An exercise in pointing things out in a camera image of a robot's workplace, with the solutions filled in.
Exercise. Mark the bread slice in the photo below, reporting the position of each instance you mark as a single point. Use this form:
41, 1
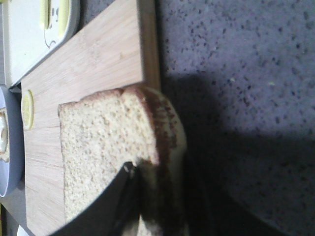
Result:
136, 124
5, 156

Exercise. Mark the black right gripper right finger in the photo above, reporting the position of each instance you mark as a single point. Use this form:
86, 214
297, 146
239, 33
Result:
187, 205

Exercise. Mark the yellow plastic knife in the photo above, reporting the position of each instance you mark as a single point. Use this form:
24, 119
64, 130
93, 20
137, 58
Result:
63, 16

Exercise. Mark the wooden cutting board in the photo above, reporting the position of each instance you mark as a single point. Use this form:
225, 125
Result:
119, 47

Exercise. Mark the yellow plastic fork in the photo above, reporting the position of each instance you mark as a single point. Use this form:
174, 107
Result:
44, 14

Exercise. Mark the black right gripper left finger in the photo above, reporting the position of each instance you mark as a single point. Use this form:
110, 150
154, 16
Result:
114, 213

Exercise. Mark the light blue plate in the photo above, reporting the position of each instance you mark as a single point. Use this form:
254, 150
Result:
11, 172

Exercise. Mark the white rectangular tray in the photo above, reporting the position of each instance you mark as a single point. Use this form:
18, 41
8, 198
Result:
25, 44

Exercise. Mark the lemon slice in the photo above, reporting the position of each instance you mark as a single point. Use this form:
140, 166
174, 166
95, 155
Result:
27, 109

